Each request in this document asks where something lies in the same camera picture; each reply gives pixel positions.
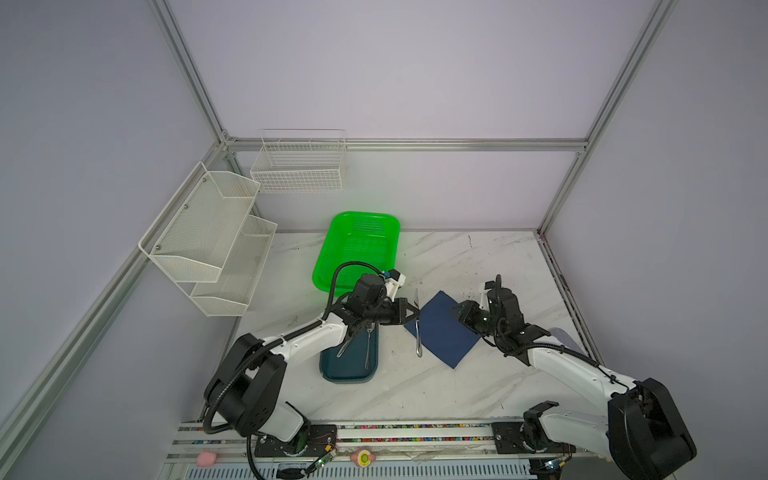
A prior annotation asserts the silver spoon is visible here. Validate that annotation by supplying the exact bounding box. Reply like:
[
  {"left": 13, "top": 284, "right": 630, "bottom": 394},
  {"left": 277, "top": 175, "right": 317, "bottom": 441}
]
[{"left": 364, "top": 323, "right": 376, "bottom": 371}]

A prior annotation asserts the aluminium front rail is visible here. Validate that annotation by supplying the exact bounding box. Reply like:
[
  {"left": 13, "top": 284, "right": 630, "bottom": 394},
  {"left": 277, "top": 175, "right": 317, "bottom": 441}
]
[{"left": 159, "top": 417, "right": 622, "bottom": 479}]

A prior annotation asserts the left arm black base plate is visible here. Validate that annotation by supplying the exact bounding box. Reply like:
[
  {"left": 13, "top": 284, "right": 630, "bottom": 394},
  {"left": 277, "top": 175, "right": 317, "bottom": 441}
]
[{"left": 252, "top": 424, "right": 338, "bottom": 458}]

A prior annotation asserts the dark blue paper napkin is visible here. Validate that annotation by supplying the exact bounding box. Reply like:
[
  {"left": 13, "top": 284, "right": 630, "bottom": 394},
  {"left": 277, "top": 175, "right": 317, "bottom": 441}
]
[{"left": 419, "top": 291, "right": 480, "bottom": 369}]

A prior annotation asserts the dark teal plastic tray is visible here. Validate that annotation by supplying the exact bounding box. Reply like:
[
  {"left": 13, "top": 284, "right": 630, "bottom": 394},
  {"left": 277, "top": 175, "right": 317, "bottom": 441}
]
[{"left": 319, "top": 329, "right": 379, "bottom": 384}]

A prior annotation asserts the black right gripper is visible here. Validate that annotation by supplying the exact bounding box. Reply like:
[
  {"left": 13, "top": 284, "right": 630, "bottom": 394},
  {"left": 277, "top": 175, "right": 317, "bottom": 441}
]
[{"left": 446, "top": 299, "right": 503, "bottom": 339}]

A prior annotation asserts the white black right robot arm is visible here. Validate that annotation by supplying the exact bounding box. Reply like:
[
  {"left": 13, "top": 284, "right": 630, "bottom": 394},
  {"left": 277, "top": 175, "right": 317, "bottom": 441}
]
[{"left": 453, "top": 300, "right": 697, "bottom": 479}]

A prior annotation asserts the white mesh wall shelf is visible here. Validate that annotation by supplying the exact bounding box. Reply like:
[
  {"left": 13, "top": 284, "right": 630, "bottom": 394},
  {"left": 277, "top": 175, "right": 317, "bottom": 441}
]
[{"left": 138, "top": 163, "right": 277, "bottom": 317}]

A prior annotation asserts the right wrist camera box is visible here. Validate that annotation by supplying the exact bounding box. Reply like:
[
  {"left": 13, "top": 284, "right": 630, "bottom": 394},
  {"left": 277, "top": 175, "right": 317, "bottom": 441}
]
[{"left": 485, "top": 274, "right": 525, "bottom": 329}]

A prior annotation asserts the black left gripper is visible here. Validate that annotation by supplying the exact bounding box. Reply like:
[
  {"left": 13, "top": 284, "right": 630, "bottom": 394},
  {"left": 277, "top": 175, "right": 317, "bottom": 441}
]
[{"left": 364, "top": 297, "right": 419, "bottom": 326}]

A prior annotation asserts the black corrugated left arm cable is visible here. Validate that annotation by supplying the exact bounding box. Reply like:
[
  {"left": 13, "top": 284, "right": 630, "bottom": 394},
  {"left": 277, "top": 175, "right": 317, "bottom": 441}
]
[{"left": 201, "top": 261, "right": 385, "bottom": 480}]

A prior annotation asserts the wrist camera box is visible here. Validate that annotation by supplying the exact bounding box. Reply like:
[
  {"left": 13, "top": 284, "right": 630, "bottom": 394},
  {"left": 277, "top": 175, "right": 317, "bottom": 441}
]
[
  {"left": 485, "top": 274, "right": 525, "bottom": 329},
  {"left": 347, "top": 270, "right": 406, "bottom": 312}
]

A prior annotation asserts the silver table knife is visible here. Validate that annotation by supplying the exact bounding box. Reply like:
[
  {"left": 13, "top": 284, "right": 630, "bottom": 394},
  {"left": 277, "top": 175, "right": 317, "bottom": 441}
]
[{"left": 414, "top": 288, "right": 423, "bottom": 358}]

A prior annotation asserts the silver fork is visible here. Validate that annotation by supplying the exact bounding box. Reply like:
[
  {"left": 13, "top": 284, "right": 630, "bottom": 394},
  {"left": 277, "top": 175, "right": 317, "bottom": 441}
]
[{"left": 336, "top": 327, "right": 361, "bottom": 358}]

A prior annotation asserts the green plastic perforated basket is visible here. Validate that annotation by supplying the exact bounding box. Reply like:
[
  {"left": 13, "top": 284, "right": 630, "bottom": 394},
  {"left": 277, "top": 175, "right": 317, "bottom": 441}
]
[{"left": 312, "top": 211, "right": 401, "bottom": 293}]

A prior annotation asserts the aluminium frame post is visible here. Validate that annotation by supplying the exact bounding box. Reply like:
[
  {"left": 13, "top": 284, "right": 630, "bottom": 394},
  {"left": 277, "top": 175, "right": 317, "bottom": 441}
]
[{"left": 148, "top": 0, "right": 228, "bottom": 149}]

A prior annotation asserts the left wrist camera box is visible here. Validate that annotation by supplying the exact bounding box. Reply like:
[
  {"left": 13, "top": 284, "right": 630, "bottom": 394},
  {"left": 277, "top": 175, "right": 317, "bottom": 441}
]
[{"left": 347, "top": 270, "right": 406, "bottom": 312}]

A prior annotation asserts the yellow pink round toy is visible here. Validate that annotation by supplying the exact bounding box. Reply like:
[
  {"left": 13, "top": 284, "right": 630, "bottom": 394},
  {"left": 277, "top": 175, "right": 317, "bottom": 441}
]
[{"left": 350, "top": 449, "right": 376, "bottom": 468}]

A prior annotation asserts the pink toy on rail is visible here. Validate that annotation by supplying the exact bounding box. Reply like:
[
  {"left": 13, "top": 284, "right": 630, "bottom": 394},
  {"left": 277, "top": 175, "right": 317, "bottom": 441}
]
[{"left": 196, "top": 451, "right": 217, "bottom": 468}]

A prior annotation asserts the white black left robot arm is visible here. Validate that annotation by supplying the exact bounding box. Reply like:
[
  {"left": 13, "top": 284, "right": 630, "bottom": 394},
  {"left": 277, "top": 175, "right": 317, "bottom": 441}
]
[{"left": 202, "top": 298, "right": 420, "bottom": 443}]

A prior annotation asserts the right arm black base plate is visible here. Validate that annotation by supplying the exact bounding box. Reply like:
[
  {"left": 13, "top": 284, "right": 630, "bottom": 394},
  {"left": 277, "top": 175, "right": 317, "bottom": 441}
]
[{"left": 491, "top": 421, "right": 575, "bottom": 455}]

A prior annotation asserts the white wire wall basket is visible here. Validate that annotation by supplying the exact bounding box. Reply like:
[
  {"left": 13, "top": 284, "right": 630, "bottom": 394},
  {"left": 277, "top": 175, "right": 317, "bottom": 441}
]
[{"left": 250, "top": 129, "right": 347, "bottom": 194}]

